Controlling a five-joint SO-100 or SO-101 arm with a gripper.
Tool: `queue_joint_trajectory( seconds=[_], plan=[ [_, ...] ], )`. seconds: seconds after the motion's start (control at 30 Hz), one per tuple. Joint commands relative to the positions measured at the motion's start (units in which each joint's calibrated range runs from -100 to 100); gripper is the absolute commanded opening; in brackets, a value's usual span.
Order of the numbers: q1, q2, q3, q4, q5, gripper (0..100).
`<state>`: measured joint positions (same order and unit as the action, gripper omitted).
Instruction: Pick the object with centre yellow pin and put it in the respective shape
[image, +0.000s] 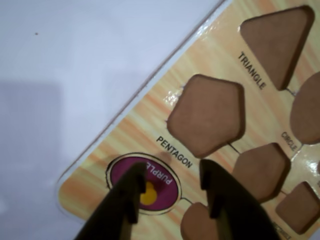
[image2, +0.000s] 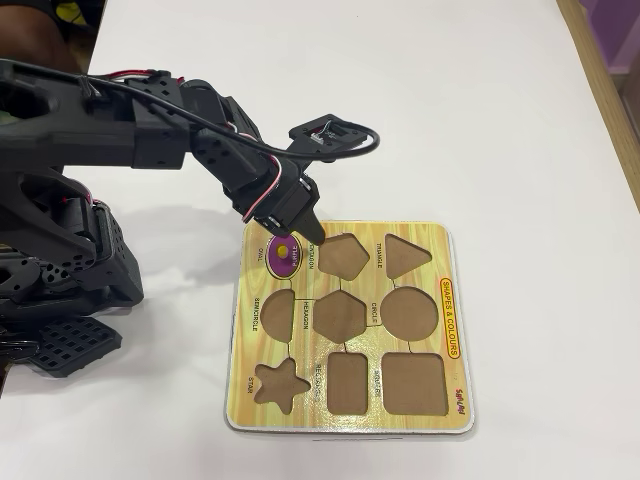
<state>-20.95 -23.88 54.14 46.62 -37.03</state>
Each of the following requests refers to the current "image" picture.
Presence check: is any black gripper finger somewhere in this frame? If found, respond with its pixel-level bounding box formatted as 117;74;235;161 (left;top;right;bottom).
199;158;282;240
74;161;147;240

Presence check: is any purple oval piece yellow pin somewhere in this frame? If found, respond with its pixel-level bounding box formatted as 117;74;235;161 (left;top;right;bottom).
105;152;183;216

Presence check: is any wooden shape puzzle board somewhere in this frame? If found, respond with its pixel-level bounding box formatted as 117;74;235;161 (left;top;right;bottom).
53;0;320;240

